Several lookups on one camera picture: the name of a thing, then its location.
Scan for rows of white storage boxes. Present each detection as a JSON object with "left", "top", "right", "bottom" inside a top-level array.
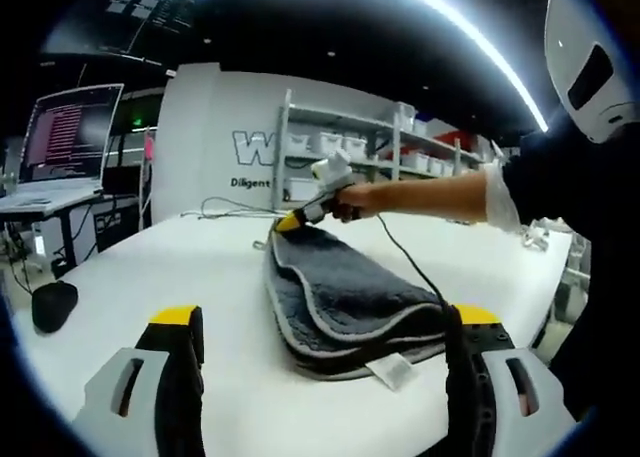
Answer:
[{"left": 304, "top": 104, "right": 489, "bottom": 178}]

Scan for black computer mouse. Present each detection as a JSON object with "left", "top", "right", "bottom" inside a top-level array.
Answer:
[{"left": 30, "top": 280, "right": 80, "bottom": 334}]

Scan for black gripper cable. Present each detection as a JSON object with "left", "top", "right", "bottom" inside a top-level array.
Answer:
[{"left": 374, "top": 214, "right": 464, "bottom": 378}]

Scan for white chest-worn device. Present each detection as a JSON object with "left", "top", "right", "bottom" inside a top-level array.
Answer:
[{"left": 542, "top": 0, "right": 640, "bottom": 146}]

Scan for grey metal shelving rack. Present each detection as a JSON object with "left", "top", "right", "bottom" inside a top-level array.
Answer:
[{"left": 272, "top": 87, "right": 501, "bottom": 213}]

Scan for black equipment case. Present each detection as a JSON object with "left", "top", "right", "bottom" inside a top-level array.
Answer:
[{"left": 92, "top": 196, "right": 141, "bottom": 253}]

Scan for thin grey cable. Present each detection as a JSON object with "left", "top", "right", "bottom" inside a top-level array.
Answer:
[{"left": 180, "top": 196, "right": 281, "bottom": 222}]

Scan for long ceiling light strip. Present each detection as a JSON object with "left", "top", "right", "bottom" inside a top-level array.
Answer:
[{"left": 387, "top": 0, "right": 549, "bottom": 131}]

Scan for grey towel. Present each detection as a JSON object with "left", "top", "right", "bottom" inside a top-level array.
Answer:
[{"left": 252, "top": 223, "right": 451, "bottom": 392}]

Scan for small white device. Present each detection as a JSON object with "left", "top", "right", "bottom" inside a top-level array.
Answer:
[{"left": 521, "top": 224, "right": 552, "bottom": 252}]

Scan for hanging dark monitor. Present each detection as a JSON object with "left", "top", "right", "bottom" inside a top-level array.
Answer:
[{"left": 39, "top": 0, "right": 214, "bottom": 58}]

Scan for white standing desk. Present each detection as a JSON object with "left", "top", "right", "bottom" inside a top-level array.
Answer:
[{"left": 0, "top": 191, "right": 109, "bottom": 273}]

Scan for person's right hand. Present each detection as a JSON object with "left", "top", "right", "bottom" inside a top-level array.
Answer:
[{"left": 333, "top": 182, "right": 386, "bottom": 224}]

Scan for silver laptop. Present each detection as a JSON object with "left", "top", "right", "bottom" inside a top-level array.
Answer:
[{"left": 0, "top": 82, "right": 125, "bottom": 213}]

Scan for person's dark clothing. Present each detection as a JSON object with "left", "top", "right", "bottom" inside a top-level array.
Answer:
[{"left": 499, "top": 121, "right": 640, "bottom": 423}]

